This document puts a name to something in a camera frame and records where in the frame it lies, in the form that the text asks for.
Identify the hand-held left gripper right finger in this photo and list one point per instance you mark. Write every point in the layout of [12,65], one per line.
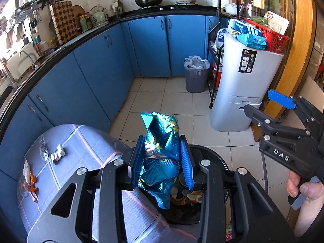
[186,162]

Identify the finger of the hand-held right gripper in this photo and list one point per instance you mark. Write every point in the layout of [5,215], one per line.
[281,98]
[255,115]

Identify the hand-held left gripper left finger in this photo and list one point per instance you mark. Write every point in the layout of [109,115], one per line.
[138,162]

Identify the black trash bin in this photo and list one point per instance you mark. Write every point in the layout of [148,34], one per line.
[212,155]

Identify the teal snack wrapper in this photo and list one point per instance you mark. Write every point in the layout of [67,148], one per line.
[159,136]

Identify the person's right forearm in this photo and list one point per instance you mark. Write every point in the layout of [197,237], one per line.
[311,215]

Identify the person's right hand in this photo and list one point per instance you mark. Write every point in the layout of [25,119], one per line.
[292,184]

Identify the tall grey white container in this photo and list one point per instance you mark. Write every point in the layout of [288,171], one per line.
[235,93]

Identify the red plastic basket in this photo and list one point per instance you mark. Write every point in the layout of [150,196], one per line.
[276,43]

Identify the black metal rack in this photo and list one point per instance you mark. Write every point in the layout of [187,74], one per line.
[211,63]

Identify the blue wipes packets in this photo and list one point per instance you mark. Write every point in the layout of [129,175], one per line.
[249,38]

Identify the grey bin with plastic bag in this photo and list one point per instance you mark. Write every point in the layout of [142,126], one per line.
[196,78]

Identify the white food package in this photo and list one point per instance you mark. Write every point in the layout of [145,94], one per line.
[278,21]

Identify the steel pot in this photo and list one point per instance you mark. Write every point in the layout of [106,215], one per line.
[248,10]

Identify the silver blister pack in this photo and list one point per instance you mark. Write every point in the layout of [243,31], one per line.
[44,149]

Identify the blue kitchen cabinets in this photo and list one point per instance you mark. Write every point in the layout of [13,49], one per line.
[101,68]

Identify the white bowl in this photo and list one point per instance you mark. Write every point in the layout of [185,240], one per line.
[231,8]

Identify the orange peel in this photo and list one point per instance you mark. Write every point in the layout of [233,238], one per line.
[31,184]

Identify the white crumpled wrapper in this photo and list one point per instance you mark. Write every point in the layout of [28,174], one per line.
[27,170]

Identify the glass jar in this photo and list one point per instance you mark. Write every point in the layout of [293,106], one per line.
[84,23]

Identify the pale green kettle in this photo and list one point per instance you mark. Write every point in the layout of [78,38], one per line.
[99,17]

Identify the small steel faucet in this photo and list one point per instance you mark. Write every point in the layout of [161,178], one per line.
[26,55]

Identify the dark glass bottle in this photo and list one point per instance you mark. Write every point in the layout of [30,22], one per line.
[120,8]

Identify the checkered cutting board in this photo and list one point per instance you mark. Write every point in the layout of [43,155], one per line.
[64,22]

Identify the round wooden board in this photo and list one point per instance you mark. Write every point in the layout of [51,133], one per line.
[79,14]

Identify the wooden door frame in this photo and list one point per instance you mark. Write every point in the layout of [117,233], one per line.
[296,55]

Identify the wall dish rack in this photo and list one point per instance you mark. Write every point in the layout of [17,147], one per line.
[27,7]

